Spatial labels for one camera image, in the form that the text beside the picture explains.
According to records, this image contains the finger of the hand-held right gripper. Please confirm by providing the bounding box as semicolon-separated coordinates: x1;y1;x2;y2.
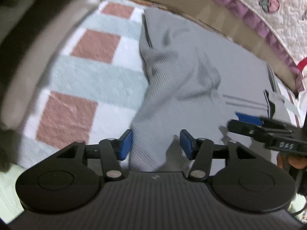
227;119;264;137
235;113;264;126

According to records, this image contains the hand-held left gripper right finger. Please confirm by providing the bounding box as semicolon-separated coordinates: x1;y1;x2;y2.
180;129;257;182

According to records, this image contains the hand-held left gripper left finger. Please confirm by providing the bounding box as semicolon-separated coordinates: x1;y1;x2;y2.
56;129;134;181

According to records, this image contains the grey ribbed garment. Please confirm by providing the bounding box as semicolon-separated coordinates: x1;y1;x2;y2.
130;7;286;173

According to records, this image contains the stack of folded clothes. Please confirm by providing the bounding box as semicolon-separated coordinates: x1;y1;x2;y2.
0;0;113;173

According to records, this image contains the person's right hand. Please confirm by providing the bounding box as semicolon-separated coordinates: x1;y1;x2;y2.
276;153;307;170

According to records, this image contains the pink checkered rug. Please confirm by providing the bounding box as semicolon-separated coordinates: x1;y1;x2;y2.
14;0;306;173

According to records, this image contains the white bear print quilt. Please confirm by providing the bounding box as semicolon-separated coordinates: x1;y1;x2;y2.
180;0;307;91

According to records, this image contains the light green cloth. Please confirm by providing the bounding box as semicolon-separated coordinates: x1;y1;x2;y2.
0;165;24;223

